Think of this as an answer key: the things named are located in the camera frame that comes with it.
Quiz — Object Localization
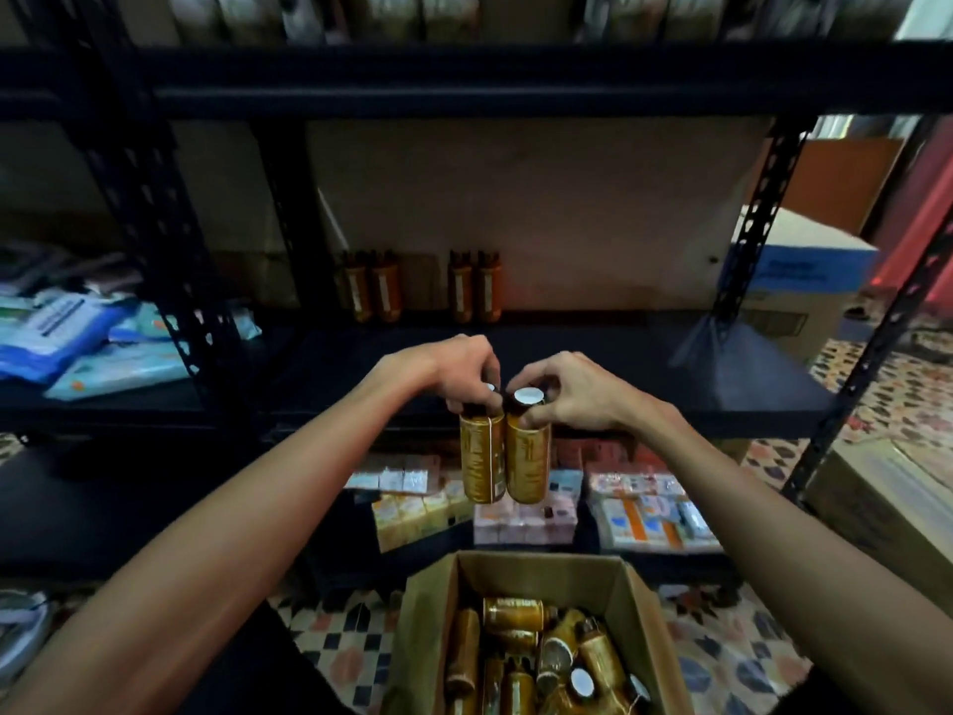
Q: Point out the person's right hand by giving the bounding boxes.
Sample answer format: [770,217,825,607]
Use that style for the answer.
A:
[506,351,660,438]

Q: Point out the person's left hand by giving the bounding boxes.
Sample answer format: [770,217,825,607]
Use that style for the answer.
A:
[372,333,503,417]

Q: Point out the printed cardboard box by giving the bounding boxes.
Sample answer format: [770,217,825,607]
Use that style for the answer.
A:
[384,550,697,715]

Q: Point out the gold bottles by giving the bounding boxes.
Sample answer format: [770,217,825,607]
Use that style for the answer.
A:
[444,595,654,715]

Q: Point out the black metal shelf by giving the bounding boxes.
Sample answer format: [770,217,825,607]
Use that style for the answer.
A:
[0,37,953,590]
[0,0,255,590]

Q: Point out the row of yellow-capped coffee bottles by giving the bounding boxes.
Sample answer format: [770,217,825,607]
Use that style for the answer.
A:
[164,0,925,46]

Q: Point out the person's right forearm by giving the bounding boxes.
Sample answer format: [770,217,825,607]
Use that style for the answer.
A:
[632,406,953,715]

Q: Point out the person's left forearm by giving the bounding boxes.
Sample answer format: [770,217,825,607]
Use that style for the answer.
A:
[0,364,434,715]

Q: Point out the blue white cashew carton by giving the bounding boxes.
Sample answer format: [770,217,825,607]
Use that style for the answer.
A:
[722,205,884,366]

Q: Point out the row of dark red boxes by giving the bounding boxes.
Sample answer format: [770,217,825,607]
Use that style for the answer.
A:
[558,439,664,474]

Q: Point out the row of pale pink packets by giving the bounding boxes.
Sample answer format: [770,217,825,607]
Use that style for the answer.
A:
[585,466,687,501]

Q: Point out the stack of pink white boxes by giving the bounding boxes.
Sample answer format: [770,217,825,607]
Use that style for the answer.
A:
[474,491,583,548]

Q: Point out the row of orange blue packets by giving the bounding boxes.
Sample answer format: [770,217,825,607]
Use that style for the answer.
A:
[588,491,724,557]

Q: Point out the tissue packs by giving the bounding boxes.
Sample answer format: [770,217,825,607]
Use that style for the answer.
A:
[369,481,476,555]

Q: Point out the brown wooden cabinet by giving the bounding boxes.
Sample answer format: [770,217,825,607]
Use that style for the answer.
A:
[781,136,905,239]

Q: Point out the row of wet wipe packs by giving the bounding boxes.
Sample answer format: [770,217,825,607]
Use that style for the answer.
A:
[0,245,262,403]

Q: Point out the red curtain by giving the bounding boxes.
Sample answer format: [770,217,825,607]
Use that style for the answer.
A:
[871,118,953,314]

